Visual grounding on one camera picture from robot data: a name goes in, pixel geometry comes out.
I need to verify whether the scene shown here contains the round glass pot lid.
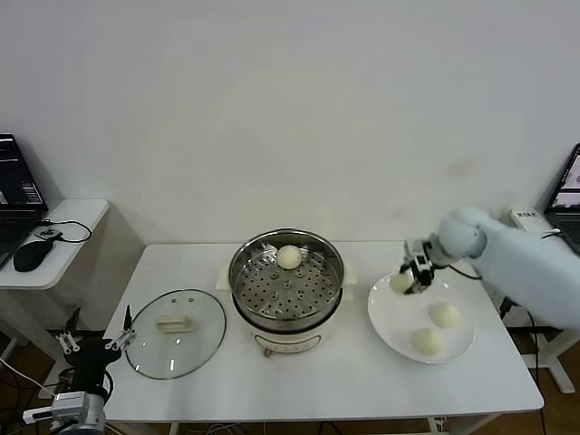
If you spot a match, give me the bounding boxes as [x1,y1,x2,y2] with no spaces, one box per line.
[125,288,227,381]

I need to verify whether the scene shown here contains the white steamed baozi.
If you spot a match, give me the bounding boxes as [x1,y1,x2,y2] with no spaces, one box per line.
[410,326,445,358]
[389,271,416,296]
[275,244,303,271]
[428,303,462,328]

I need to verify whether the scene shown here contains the black laptop with dark screen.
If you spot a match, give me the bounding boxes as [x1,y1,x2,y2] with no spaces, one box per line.
[0,133,50,268]

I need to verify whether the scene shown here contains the grey laptop with bright screen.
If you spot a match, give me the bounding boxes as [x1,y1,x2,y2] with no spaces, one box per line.
[543,143,580,256]

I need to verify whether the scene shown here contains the black dongle with cable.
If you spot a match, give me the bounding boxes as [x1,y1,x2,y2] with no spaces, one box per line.
[34,219,93,248]

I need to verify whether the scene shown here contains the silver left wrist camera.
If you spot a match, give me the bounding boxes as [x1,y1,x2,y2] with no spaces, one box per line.
[22,391,90,425]

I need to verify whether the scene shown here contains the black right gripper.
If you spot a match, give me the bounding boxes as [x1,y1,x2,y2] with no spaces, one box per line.
[401,234,449,298]

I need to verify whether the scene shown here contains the perforated steel steamer basket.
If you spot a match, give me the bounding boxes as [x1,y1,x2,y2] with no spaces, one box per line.
[227,229,347,328]

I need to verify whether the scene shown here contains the black computer mouse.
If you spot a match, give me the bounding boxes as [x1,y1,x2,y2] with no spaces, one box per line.
[12,239,51,273]

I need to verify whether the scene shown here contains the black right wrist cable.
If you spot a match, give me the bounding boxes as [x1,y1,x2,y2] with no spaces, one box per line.
[446,262,482,281]

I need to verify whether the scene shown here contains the round white plate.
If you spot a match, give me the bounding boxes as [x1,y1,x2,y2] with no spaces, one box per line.
[367,270,478,366]

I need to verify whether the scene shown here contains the white side desk with mouse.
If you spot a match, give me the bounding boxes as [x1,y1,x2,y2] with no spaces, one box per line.
[0,198,112,400]

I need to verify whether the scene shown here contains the white side desk with label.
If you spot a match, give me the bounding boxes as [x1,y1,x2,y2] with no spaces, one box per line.
[498,208,580,395]

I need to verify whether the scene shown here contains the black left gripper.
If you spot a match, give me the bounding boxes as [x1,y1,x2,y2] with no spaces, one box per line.
[55,304,138,395]

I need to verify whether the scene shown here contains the black adapter cable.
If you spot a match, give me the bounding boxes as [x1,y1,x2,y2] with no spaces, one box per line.
[498,229,563,377]

